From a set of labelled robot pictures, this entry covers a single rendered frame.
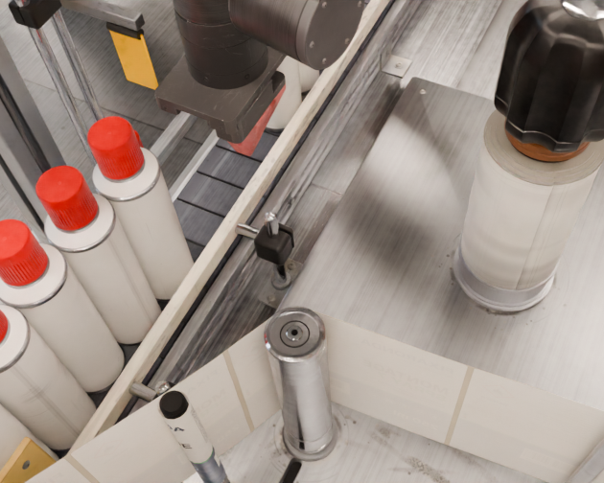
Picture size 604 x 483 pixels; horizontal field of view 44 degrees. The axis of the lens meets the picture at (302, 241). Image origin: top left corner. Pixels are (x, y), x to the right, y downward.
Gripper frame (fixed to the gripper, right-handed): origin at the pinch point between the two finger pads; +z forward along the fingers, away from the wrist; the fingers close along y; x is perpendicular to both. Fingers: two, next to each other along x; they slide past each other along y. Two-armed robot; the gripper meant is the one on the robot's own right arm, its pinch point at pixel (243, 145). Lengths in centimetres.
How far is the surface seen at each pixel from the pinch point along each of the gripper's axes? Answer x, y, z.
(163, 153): 9.3, 0.0, 5.7
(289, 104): 3.7, 13.4, 9.7
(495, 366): -24.7, -3.1, 13.3
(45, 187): 6.6, -13.8, -6.9
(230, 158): 7.6, 7.2, 13.5
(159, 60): 26.6, 20.5, 18.6
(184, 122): 9.3, 3.8, 5.3
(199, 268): 1.7, -7.2, 10.0
